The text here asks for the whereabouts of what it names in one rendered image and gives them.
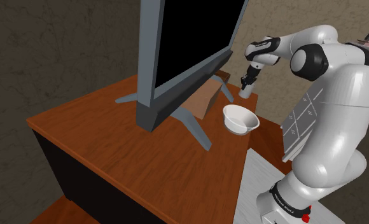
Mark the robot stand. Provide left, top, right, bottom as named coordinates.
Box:
left=232, top=148, right=347, bottom=224

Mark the white cup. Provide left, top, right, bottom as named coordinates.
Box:
left=238, top=83, right=254, bottom=100

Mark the brown cardboard box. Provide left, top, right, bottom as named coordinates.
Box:
left=180, top=70, right=232, bottom=120

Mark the white bowl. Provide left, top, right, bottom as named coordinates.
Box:
left=222, top=104, right=261, bottom=136

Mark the grey flat screen television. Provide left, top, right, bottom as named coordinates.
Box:
left=115, top=0, right=250, bottom=152

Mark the brown wooden television stand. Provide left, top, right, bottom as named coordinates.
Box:
left=26, top=73, right=260, bottom=224

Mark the grey patterned panel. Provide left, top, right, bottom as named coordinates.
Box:
left=280, top=87, right=324, bottom=163

